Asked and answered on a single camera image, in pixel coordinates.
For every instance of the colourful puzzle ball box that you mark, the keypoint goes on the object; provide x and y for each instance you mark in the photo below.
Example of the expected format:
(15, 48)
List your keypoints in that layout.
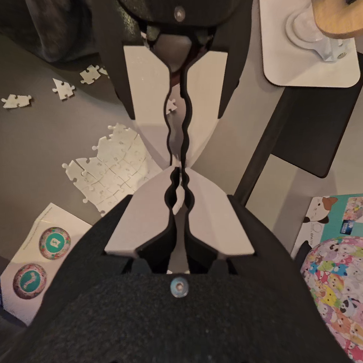
(334, 283)

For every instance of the white puzzle piece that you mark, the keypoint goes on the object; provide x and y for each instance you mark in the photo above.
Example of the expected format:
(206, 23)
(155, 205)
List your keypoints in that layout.
(89, 75)
(104, 71)
(62, 89)
(171, 105)
(17, 101)

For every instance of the partly built white puzzle ball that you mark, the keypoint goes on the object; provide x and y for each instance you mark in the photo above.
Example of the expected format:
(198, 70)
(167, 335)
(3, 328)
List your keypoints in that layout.
(113, 164)

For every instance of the printed instruction sheet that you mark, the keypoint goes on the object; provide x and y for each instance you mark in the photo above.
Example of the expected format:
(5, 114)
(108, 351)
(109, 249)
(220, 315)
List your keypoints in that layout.
(54, 241)

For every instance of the black mat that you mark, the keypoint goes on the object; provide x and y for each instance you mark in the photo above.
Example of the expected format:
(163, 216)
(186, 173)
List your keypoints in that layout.
(317, 130)

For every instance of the white flat base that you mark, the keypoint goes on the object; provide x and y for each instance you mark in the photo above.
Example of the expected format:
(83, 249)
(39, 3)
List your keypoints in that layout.
(283, 62)

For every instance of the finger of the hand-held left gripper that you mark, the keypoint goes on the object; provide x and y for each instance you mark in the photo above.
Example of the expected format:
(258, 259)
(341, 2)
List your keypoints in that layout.
(207, 91)
(147, 91)

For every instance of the white round dish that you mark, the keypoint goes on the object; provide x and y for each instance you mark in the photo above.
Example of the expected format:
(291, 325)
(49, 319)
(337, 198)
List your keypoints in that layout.
(306, 31)

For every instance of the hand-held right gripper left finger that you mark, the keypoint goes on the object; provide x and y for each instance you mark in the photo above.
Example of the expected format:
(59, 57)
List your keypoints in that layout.
(139, 224)

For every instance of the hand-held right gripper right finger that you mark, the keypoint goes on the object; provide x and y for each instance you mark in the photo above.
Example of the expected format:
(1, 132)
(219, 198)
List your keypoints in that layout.
(221, 224)

